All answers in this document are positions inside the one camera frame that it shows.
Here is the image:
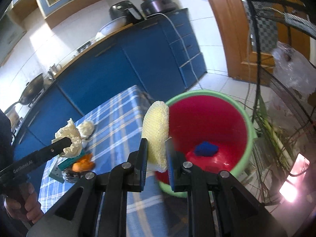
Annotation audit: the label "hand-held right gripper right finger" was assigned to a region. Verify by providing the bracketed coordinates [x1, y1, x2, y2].
[166, 143, 288, 237]

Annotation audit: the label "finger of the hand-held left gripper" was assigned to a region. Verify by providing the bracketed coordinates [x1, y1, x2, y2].
[37, 137, 73, 165]

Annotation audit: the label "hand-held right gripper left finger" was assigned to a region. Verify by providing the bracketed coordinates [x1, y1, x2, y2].
[26, 139, 149, 237]

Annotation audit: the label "white tissue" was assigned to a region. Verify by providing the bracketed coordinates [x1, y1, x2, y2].
[55, 118, 82, 159]

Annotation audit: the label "orange cloth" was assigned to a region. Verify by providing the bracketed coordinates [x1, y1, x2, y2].
[73, 153, 95, 172]

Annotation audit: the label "white tissue ball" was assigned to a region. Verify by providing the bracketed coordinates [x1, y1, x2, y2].
[78, 120, 95, 139]

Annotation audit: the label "yellow foam net sleeve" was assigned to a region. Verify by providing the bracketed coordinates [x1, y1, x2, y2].
[142, 100, 171, 173]

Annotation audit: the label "red bucket with green rim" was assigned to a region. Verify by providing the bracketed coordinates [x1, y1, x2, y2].
[155, 90, 255, 198]

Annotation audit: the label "person's left hand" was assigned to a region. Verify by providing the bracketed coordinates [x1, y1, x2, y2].
[5, 181, 44, 222]

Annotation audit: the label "teal carton box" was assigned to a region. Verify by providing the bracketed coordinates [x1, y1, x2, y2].
[49, 157, 82, 183]

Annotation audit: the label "black scrubber ball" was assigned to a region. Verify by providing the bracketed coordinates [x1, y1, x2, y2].
[60, 169, 84, 184]

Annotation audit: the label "person's dark clothing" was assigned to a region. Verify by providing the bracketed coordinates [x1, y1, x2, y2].
[0, 109, 14, 171]

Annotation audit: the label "beige ceramic jar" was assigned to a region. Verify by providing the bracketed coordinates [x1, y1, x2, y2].
[4, 107, 19, 127]

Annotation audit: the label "blue plaid tablecloth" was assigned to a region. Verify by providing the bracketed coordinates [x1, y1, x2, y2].
[38, 85, 190, 237]

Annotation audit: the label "black wok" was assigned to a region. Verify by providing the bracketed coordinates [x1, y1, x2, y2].
[4, 73, 45, 114]

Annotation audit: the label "small steel pot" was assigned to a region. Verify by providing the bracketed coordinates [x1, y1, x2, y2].
[48, 64, 63, 77]

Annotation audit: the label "blue base cabinet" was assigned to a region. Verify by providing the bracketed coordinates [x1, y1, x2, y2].
[13, 8, 208, 203]

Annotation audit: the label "black gas stove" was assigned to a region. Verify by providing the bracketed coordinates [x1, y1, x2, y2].
[75, 41, 93, 53]

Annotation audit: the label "green onions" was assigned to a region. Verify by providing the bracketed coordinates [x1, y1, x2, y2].
[252, 96, 292, 171]

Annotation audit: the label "white bowl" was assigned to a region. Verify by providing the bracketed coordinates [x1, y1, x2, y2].
[95, 16, 128, 41]

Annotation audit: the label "wooden door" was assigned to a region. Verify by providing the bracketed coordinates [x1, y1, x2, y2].
[200, 0, 312, 87]

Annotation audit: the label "stacked metal pots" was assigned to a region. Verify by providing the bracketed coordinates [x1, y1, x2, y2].
[140, 0, 179, 17]

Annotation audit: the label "clear plastic bag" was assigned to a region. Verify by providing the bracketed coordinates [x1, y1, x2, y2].
[272, 42, 316, 96]

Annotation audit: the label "black metal rack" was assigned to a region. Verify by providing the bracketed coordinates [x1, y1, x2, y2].
[243, 0, 316, 210]

